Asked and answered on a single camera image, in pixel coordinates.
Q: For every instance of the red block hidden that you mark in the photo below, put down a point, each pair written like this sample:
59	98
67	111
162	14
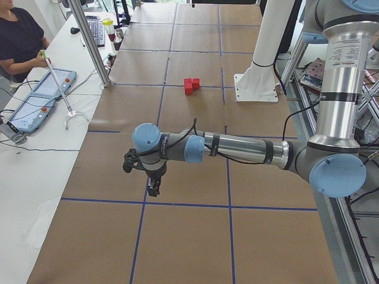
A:
188	88

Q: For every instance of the red block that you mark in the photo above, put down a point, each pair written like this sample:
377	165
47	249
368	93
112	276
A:
187	80
195	83

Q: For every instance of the grabber reacher stick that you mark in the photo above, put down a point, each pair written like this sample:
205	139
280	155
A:
71	112

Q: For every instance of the person's hand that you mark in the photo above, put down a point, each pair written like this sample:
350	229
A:
39	61

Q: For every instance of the lower teach pendant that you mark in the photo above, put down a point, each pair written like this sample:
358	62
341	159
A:
31	113

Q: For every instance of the metal cup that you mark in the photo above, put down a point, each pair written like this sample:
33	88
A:
119	34

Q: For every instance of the yellow lid cup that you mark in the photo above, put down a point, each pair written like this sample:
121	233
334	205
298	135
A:
109	28

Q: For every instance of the black keyboard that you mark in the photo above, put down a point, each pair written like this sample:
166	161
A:
98	32

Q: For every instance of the black computer mouse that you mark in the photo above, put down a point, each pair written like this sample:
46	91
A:
74	30

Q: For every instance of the person in black shirt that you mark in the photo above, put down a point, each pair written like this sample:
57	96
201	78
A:
22	39

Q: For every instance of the aluminium frame post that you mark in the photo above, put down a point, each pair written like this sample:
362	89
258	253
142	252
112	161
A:
76	8

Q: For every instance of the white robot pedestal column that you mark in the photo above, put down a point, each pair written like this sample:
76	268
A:
257	83

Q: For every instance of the grey clamp mount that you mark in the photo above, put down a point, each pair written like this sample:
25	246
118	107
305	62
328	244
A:
12	132

